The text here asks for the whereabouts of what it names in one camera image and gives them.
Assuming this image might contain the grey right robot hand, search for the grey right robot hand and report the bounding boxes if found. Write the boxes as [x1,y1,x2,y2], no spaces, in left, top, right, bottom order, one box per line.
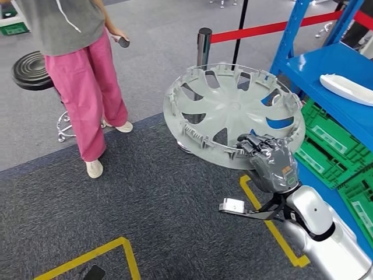
[236,133,300,194]

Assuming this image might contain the grey plastic wheel hubcap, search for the grey plastic wheel hubcap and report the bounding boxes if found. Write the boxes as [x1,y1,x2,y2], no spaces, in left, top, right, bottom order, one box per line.
[162,62,306,171]

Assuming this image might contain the white plastic car part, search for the white plastic car part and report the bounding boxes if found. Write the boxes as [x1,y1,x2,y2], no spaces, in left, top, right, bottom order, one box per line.
[319,73,373,107]

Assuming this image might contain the blue metal shelf rack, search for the blue metal shelf rack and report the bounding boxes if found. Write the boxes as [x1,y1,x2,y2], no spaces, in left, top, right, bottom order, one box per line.
[269,0,373,260]

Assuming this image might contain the green plastic crate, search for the green plastic crate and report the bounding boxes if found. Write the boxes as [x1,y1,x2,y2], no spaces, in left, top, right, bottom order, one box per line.
[295,98,373,190]
[338,166,373,241]
[0,21,30,37]

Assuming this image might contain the red barrier belt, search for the red barrier belt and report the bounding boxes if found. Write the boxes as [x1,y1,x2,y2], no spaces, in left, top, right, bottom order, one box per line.
[210,8,373,44]

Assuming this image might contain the chrome barrier stanchion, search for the chrome barrier stanchion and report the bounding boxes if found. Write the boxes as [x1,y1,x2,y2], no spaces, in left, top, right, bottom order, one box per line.
[177,27,213,155]

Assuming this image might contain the chrome-base stool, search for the chrome-base stool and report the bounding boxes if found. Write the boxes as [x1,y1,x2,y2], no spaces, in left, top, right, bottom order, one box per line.
[315,21,335,39]

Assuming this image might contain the yellow floor tape outline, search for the yellow floor tape outline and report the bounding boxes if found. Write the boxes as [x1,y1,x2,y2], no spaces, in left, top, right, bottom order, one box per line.
[33,236,141,280]

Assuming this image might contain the dark flat robot panel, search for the dark flat robot panel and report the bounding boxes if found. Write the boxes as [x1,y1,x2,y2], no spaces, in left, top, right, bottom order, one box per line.
[83,264,106,280]

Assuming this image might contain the person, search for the person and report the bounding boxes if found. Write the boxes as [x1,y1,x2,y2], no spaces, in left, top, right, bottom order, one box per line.
[13,0,133,179]

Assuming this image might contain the black round-seat stool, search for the black round-seat stool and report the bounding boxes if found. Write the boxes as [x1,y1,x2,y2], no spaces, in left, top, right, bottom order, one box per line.
[11,51,107,143]

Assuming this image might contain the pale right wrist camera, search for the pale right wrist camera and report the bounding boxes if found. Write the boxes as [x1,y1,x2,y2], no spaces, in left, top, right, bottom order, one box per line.
[219,198,285,223]

